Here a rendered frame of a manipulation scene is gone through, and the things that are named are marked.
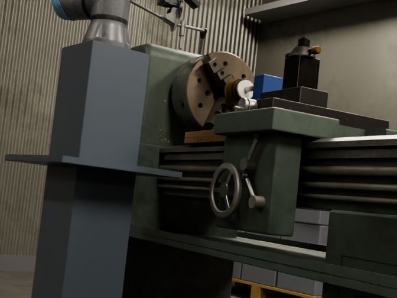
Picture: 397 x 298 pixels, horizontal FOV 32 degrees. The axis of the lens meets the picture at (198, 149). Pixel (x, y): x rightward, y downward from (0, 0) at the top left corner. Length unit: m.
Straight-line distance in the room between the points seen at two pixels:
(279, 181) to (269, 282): 3.25
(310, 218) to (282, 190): 2.97
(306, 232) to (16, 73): 2.49
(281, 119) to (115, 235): 0.64
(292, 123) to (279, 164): 0.11
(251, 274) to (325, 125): 3.37
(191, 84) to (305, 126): 0.80
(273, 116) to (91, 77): 0.57
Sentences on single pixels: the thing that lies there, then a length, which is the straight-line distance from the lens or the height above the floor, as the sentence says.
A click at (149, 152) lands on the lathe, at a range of 2.59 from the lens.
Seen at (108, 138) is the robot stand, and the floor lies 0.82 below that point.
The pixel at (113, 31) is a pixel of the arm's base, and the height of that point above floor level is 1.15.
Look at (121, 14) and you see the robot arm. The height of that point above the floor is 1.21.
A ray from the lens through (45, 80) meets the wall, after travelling 5.58.
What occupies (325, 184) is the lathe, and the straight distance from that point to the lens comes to 1.77.
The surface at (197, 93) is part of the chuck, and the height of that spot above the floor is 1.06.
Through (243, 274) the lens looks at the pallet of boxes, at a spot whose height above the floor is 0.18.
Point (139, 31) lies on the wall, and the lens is 6.06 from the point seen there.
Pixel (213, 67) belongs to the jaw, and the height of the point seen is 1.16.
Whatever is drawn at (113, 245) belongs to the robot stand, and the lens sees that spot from 2.07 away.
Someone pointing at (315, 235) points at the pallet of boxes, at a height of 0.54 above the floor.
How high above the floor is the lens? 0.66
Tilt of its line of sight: 5 degrees up
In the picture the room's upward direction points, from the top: 6 degrees clockwise
